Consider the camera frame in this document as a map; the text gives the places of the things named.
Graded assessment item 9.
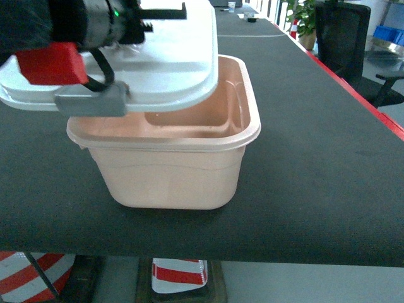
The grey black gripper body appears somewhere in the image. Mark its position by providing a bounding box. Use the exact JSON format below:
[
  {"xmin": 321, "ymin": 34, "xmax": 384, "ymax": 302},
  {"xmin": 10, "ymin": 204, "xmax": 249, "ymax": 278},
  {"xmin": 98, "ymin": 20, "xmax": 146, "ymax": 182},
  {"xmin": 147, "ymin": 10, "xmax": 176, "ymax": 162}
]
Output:
[{"xmin": 50, "ymin": 1, "xmax": 153, "ymax": 49}]

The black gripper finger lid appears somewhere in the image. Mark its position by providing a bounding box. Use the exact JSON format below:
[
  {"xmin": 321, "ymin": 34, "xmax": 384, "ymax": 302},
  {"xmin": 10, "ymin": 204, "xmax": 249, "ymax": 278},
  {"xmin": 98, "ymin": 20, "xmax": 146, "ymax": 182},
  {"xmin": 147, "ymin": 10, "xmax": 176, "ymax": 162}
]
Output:
[{"xmin": 138, "ymin": 3, "xmax": 187, "ymax": 20}]

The white plastic box lid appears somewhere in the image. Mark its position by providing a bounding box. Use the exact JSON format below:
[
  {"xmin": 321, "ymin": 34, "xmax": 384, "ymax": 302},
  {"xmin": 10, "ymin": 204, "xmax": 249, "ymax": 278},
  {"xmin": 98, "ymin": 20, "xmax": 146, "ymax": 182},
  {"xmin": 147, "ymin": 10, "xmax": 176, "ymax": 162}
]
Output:
[{"xmin": 1, "ymin": 1, "xmax": 218, "ymax": 113}]

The beige plastic box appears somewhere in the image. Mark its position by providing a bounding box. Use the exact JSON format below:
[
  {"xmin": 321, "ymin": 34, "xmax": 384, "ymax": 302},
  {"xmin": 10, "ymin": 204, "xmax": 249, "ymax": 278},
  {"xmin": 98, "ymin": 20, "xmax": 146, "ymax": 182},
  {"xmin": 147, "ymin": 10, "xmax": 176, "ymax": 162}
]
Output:
[{"xmin": 67, "ymin": 55, "xmax": 261, "ymax": 210}]

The red block on gripper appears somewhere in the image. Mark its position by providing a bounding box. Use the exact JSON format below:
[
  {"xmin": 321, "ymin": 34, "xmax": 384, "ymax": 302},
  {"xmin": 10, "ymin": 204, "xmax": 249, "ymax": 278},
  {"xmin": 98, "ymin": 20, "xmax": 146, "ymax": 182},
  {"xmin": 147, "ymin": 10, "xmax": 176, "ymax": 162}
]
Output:
[{"xmin": 16, "ymin": 42, "xmax": 89, "ymax": 85}]

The potted green plant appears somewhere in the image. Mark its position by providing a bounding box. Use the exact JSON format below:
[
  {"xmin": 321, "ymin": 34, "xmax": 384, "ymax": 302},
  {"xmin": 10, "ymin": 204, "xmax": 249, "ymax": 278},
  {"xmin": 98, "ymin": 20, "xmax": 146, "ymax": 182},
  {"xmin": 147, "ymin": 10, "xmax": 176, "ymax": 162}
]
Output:
[{"xmin": 284, "ymin": 0, "xmax": 316, "ymax": 51}]

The black office chair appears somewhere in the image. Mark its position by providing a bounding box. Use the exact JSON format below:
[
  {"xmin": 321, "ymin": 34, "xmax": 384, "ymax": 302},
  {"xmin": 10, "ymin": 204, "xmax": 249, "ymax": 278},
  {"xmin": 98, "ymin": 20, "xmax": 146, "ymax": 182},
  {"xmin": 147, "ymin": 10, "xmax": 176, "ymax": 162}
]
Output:
[{"xmin": 315, "ymin": 1, "xmax": 403, "ymax": 108}]

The steel shelf rack right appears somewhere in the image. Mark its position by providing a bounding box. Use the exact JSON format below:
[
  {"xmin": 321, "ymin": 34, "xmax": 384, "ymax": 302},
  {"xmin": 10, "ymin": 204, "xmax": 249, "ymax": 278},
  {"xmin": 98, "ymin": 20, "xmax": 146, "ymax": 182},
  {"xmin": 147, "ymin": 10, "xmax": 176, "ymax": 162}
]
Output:
[{"xmin": 367, "ymin": 1, "xmax": 403, "ymax": 64}]

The black table mat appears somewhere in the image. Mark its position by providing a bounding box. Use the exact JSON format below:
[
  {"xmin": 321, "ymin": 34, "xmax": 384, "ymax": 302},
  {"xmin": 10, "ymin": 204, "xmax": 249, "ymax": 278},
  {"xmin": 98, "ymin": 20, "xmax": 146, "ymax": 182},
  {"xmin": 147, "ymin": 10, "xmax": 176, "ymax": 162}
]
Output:
[{"xmin": 1, "ymin": 11, "xmax": 403, "ymax": 267}]

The red white traffic cone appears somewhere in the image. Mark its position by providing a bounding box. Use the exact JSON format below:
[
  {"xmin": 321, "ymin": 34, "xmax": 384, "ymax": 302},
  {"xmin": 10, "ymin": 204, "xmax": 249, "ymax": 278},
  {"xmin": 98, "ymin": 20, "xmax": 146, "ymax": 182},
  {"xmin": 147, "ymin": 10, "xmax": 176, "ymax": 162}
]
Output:
[{"xmin": 0, "ymin": 251, "xmax": 105, "ymax": 303}]

